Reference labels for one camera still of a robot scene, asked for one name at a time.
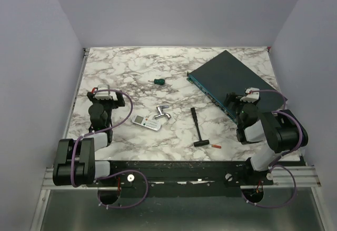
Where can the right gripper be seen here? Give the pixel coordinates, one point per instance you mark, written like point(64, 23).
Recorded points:
point(232, 97)

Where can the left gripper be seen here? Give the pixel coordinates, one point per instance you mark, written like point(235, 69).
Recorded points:
point(119, 102)

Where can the white remote control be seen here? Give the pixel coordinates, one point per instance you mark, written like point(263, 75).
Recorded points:
point(146, 122)

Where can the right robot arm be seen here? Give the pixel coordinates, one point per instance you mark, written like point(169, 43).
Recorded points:
point(281, 130)

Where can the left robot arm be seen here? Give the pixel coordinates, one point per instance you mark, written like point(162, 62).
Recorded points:
point(75, 162)

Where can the red battery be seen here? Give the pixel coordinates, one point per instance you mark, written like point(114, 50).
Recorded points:
point(216, 146)

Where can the chrome faucet tap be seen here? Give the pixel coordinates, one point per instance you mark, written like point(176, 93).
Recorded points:
point(161, 112)

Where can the black hammer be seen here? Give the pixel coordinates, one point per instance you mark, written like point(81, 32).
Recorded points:
point(200, 142)

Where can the green stubby screwdriver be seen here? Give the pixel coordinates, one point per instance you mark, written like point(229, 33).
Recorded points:
point(159, 82)

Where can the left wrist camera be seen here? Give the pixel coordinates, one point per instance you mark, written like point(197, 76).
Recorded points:
point(103, 92)

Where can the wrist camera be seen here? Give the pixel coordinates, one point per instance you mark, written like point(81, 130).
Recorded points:
point(251, 95)
point(103, 92)

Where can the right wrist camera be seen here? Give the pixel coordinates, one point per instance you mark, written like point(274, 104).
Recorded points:
point(251, 95)

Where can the dark network switch box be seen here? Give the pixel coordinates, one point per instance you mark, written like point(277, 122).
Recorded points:
point(225, 74)

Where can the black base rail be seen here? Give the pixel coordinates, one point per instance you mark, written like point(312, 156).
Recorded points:
point(163, 170)

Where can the aluminium frame rail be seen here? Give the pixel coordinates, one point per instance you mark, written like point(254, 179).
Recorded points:
point(305, 177)

